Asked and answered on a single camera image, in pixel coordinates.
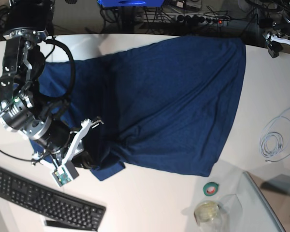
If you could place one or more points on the clear glass jar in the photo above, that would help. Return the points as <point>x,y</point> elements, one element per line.
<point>210,216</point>

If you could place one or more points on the black computer keyboard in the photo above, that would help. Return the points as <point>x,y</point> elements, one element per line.
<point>69,211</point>

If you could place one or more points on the blue box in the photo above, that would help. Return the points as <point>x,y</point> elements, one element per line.
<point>130,3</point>

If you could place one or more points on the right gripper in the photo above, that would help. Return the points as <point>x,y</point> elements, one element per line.
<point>55,137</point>

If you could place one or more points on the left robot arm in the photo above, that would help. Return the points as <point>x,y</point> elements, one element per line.
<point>278,12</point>

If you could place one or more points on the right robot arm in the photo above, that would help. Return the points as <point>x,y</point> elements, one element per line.
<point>23,108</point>

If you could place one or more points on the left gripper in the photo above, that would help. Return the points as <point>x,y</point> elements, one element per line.
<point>282,29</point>

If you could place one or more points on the white power strip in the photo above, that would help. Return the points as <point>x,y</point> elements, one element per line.
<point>199,19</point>

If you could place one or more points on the green tape roll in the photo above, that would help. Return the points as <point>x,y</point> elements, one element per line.
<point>210,188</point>

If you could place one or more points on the dark blue t-shirt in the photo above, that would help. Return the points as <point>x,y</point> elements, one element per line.
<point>168,106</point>

